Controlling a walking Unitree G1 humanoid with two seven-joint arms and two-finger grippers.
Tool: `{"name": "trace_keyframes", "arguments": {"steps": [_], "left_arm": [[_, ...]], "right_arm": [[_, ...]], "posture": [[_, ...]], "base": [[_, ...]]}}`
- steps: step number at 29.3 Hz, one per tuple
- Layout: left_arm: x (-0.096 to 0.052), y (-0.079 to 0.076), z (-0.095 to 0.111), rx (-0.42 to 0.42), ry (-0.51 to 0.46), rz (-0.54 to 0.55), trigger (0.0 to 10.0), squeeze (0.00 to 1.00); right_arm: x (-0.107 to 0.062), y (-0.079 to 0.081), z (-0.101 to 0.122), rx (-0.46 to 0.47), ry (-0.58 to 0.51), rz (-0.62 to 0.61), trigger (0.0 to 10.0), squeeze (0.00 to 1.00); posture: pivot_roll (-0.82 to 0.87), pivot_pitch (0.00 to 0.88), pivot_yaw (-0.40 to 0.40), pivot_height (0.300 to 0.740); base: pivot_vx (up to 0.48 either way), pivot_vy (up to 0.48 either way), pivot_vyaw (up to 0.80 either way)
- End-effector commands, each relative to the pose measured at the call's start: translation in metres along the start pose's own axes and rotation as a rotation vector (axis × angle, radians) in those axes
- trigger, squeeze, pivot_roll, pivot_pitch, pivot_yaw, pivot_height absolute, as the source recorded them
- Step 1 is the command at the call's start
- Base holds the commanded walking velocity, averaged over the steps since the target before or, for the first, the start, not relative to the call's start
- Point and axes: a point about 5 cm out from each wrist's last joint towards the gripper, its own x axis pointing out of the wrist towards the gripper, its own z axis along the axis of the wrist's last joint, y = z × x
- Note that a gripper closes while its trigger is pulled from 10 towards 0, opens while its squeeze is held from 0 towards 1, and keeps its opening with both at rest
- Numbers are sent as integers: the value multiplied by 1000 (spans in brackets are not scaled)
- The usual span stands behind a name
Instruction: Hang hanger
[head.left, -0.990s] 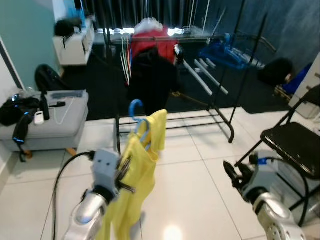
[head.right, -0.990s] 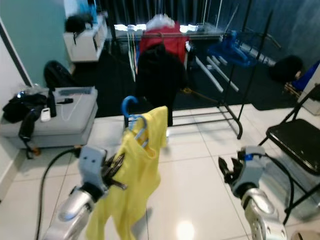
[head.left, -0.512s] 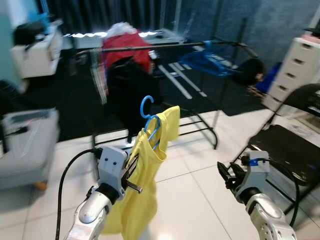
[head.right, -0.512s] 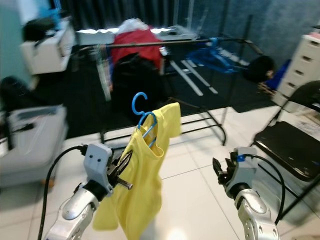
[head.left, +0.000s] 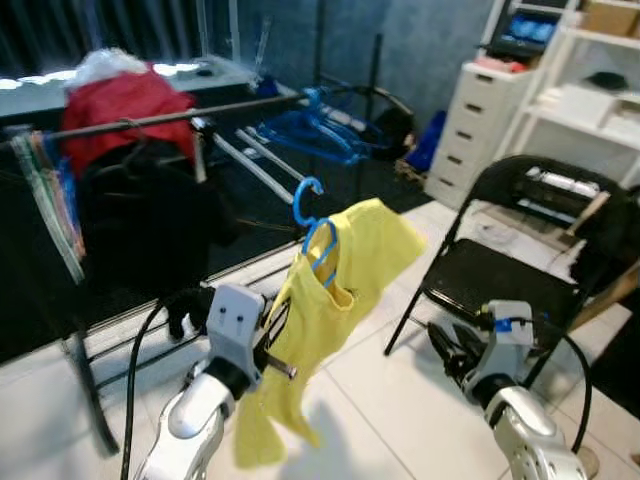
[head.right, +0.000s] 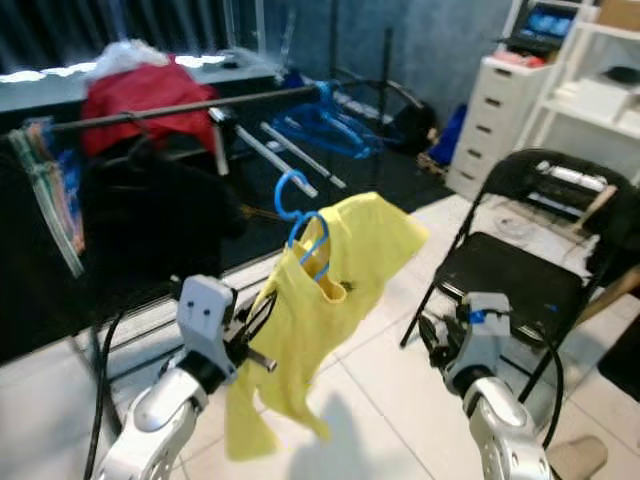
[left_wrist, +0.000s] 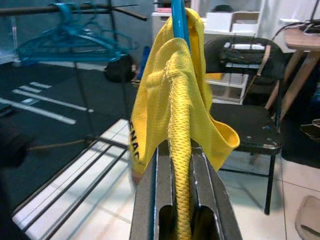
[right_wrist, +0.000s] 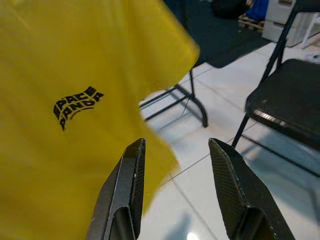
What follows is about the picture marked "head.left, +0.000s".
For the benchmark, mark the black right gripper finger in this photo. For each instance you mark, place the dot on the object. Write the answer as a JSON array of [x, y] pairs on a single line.
[[440, 335], [452, 362]]

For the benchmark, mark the yellow shirt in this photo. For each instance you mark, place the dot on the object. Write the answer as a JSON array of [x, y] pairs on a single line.
[[340, 300]]

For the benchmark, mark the blue plastic clothes hanger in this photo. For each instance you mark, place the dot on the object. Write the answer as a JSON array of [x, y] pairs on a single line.
[[308, 181]]

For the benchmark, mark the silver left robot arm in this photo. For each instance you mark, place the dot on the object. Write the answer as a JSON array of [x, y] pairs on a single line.
[[190, 420]]

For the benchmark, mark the black folding chair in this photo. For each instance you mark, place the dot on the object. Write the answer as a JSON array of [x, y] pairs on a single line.
[[480, 280]]

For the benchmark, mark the wooden stick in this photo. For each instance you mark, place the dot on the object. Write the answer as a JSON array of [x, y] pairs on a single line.
[[605, 295]]

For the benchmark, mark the beige slipper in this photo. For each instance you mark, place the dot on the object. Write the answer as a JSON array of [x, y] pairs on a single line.
[[588, 462]]

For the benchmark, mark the black garment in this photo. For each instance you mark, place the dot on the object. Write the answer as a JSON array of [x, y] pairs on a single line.
[[150, 230]]

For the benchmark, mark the silver black device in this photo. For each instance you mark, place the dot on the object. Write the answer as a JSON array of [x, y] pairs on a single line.
[[555, 195]]

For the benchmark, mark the silver metal bar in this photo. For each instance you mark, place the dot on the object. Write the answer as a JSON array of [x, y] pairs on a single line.
[[255, 170], [270, 155]]

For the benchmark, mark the blue bag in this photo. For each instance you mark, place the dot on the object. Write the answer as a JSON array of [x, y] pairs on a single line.
[[430, 140]]

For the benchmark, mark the white drawer cabinet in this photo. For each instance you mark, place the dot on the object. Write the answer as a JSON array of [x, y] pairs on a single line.
[[475, 130]]

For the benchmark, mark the black bag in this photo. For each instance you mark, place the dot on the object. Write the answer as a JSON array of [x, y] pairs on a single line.
[[393, 130]]

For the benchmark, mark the bundle of blue hangers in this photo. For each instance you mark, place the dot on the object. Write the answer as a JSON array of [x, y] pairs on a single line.
[[310, 135]]

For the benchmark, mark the black metal clothes rack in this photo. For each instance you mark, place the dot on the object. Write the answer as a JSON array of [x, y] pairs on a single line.
[[250, 106]]

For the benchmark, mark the white open shelf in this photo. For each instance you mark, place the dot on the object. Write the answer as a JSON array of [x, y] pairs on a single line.
[[590, 110]]

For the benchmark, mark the translucent plastic hangers bundle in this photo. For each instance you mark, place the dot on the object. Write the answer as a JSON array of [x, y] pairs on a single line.
[[50, 200]]

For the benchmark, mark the pink item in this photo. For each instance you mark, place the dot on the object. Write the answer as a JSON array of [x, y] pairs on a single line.
[[495, 64]]

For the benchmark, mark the red garment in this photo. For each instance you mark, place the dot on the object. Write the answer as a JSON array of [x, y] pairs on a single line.
[[125, 100]]

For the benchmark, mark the laptop with blue screen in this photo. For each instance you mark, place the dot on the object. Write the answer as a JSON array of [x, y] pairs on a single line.
[[525, 30]]

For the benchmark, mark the white fluffy cloth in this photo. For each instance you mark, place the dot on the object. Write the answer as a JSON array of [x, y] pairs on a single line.
[[110, 65]]

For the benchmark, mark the brown cardboard box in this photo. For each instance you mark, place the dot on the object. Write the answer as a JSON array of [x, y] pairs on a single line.
[[610, 18]]

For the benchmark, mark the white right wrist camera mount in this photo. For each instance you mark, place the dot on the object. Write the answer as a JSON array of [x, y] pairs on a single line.
[[510, 340]]

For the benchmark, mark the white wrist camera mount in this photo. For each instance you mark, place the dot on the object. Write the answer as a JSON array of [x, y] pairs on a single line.
[[510, 340], [235, 325]]

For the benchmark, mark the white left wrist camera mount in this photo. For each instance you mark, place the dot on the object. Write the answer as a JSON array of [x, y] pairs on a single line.
[[235, 325]]

